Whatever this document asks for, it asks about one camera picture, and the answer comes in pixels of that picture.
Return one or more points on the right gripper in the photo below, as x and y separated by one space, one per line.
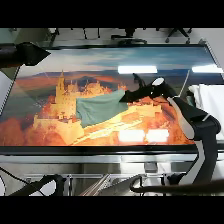
136 94

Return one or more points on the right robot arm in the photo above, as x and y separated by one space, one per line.
200 121

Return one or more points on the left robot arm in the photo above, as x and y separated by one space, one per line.
26 54

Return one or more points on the green garment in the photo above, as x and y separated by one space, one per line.
100 108

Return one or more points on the black office chair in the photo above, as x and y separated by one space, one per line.
128 37
178 33

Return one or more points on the white garment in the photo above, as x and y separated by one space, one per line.
213 100

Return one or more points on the silver frame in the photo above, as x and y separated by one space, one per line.
100 158

